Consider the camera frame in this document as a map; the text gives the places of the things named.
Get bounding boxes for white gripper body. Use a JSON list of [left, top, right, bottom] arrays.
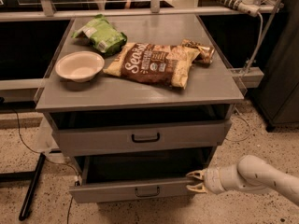
[[204, 166, 238, 194]]

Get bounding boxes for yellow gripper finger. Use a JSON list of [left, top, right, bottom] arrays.
[[186, 170, 205, 181], [186, 183, 207, 193]]

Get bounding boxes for grey drawer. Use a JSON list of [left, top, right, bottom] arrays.
[[70, 147, 215, 203], [52, 120, 232, 157]]

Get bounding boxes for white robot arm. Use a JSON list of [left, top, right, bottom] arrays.
[[186, 155, 299, 205]]

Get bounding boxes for grey drawer cabinet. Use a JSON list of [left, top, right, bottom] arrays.
[[35, 13, 246, 161]]

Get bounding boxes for grey top drawer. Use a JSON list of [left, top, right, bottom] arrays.
[[52, 120, 232, 157]]

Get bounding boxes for dark grey side cabinet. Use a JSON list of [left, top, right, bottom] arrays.
[[251, 0, 299, 132]]

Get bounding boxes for brown Sea Salt chip bag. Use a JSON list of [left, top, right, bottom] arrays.
[[104, 43, 199, 89]]

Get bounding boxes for small gold snack bag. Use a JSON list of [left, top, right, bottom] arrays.
[[181, 39, 215, 64]]

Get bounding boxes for white bowl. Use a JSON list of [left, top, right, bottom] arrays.
[[55, 51, 105, 83]]

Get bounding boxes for black floor stand leg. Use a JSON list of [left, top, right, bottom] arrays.
[[0, 154, 46, 221]]

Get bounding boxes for green chip bag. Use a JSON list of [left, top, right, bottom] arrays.
[[72, 14, 127, 56]]

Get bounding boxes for white power strip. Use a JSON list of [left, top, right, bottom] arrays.
[[215, 0, 260, 17]]

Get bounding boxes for black floor cable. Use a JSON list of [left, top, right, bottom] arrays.
[[10, 107, 78, 224]]

